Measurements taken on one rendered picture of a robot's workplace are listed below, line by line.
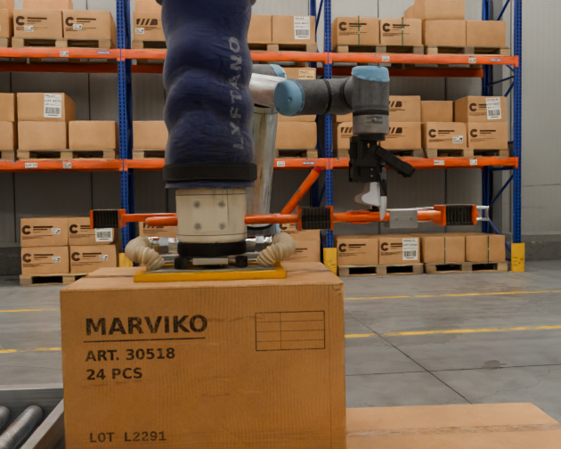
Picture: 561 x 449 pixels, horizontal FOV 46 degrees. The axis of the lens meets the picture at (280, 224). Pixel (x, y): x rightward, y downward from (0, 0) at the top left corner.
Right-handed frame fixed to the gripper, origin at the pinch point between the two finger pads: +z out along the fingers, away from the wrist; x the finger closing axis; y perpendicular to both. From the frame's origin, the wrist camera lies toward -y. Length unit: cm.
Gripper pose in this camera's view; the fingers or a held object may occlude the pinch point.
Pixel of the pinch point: (379, 216)
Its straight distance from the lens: 165.5
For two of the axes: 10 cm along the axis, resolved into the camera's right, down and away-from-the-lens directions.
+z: 0.1, 10.0, 0.5
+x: 0.6, 0.5, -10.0
